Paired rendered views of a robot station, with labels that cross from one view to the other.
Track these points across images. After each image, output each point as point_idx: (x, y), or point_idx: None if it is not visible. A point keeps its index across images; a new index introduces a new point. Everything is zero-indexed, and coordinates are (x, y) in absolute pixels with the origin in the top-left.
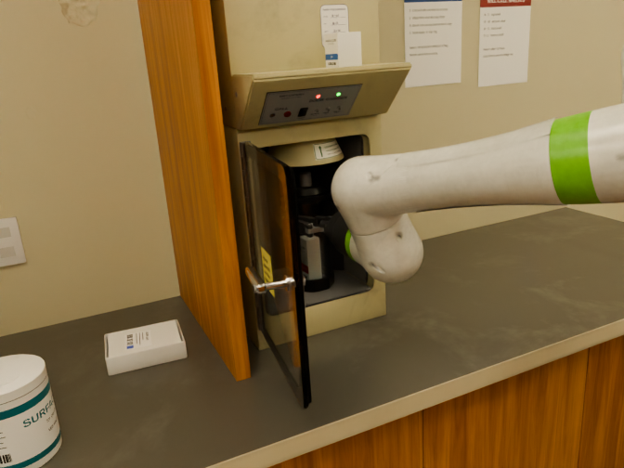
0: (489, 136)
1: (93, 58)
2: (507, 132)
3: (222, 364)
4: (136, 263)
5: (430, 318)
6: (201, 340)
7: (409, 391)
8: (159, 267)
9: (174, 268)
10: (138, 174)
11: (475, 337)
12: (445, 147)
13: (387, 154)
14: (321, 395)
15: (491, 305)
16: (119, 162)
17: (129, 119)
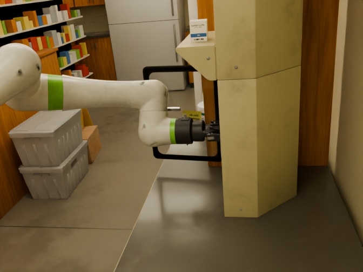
0: (89, 79)
1: (339, 1)
2: (81, 77)
3: None
4: (331, 130)
5: (201, 230)
6: None
7: (150, 195)
8: (334, 141)
9: (335, 147)
10: (337, 79)
11: (161, 234)
12: (109, 80)
13: (139, 81)
14: (175, 176)
15: (186, 264)
16: (336, 67)
17: (340, 43)
